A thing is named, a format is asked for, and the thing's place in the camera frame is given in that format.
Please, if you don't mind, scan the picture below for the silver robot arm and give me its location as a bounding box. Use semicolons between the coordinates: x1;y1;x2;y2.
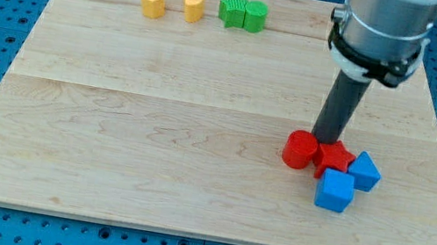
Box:
327;0;437;88

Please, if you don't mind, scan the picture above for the wooden board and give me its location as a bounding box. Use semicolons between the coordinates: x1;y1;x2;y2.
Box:
0;0;437;245

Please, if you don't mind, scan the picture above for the red cylinder block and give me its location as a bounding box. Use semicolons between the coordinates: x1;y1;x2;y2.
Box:
282;130;319;169

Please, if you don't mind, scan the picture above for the green star block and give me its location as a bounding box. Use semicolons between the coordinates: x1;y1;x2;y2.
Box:
218;0;247;28

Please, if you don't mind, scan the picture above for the green cylinder block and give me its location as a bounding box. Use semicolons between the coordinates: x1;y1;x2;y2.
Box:
243;0;269;33

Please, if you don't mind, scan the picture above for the red star block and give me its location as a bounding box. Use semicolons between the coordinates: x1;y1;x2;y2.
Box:
312;140;356;179

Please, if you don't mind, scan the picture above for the yellow heart block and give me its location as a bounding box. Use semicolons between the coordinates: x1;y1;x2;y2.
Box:
183;0;205;23

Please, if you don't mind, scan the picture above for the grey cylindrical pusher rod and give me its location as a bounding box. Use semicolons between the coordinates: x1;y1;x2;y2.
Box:
312;71;370;144

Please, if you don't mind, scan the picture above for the blue cube block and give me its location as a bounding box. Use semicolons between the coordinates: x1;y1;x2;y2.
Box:
314;169;355;213

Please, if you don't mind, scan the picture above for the yellow hexagon block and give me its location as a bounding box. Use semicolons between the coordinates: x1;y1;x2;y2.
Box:
141;0;166;19

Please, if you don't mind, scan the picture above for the blue triangle block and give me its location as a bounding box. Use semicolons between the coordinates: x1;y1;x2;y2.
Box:
347;150;381;192

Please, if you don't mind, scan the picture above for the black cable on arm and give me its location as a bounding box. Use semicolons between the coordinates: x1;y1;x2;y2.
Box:
320;21;425;92

